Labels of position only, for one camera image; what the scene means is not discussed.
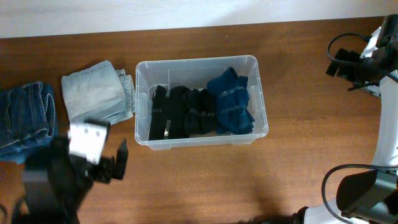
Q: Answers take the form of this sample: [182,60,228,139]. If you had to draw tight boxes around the light blue jeans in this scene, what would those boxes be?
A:
[61,60,135,125]

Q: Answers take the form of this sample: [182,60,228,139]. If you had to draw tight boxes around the black garment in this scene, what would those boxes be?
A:
[149,85,190,141]

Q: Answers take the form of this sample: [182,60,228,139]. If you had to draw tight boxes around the dark teal garment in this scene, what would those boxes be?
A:
[182,88,217,135]

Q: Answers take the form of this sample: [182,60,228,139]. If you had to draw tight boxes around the blue garment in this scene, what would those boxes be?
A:
[206,67,255,134]

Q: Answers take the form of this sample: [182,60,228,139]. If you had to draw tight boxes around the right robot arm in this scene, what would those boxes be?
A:
[286,14,397,223]

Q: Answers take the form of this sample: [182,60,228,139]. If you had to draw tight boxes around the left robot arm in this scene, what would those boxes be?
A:
[11,136,129,223]

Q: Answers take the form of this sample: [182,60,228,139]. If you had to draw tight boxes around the dark blue folded jeans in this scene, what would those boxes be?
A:
[1,82,59,164]

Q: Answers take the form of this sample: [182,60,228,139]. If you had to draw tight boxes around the clear plastic storage box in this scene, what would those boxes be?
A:
[134,55,269,150]

